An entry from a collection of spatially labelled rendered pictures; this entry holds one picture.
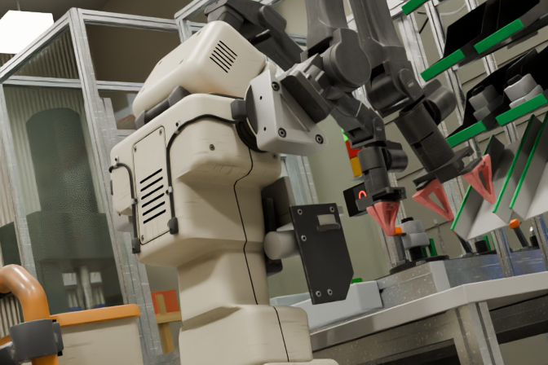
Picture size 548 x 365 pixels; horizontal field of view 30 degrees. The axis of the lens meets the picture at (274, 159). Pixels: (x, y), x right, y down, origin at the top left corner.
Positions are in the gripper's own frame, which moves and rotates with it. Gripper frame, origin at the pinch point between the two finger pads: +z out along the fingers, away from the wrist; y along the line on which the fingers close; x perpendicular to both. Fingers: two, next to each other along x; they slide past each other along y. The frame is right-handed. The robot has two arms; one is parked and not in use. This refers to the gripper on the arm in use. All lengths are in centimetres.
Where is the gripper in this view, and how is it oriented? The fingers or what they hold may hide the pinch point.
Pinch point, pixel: (389, 232)
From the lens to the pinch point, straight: 231.4
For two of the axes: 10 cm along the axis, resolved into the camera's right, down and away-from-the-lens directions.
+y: -6.6, 3.3, 6.8
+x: -7.2, -0.2, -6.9
